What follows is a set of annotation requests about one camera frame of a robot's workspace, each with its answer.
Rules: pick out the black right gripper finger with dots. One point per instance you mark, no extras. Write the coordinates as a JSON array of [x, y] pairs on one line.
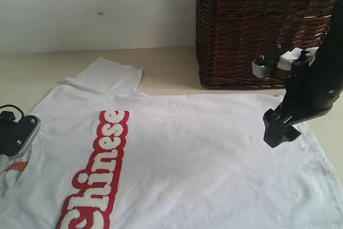
[[278, 129]]

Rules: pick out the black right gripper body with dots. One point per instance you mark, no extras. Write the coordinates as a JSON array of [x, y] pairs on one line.
[[313, 88]]

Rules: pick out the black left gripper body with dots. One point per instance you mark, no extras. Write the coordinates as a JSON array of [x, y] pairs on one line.
[[8, 128]]

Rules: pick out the white t-shirt red lettering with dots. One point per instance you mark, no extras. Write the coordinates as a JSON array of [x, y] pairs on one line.
[[108, 157]]

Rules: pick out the dark red wicker basket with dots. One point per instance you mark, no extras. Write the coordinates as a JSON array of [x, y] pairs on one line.
[[230, 34]]

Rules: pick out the orange garment neck tag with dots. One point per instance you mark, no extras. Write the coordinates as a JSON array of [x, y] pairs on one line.
[[19, 165]]

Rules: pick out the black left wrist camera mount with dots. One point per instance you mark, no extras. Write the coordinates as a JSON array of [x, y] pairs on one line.
[[26, 132]]

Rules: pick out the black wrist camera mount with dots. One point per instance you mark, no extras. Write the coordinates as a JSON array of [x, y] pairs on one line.
[[282, 57], [26, 132]]

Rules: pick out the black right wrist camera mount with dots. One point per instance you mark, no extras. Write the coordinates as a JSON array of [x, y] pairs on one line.
[[282, 57]]

